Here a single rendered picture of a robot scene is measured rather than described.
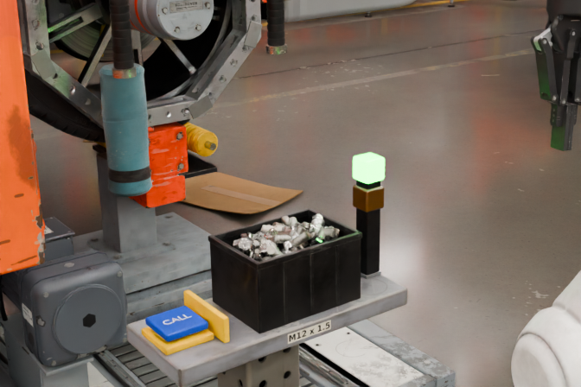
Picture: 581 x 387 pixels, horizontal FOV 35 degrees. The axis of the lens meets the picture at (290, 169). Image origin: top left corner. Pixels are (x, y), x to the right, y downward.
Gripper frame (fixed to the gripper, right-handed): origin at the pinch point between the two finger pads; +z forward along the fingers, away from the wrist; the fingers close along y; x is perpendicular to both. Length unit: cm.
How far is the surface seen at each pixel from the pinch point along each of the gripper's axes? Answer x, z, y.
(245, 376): 14, 39, -45
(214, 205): 180, 64, 9
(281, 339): 11, 32, -40
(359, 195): 22.5, 14.6, -21.7
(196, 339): 13, 31, -53
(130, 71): 59, -2, -50
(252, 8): 89, -10, -14
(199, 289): 91, 56, -27
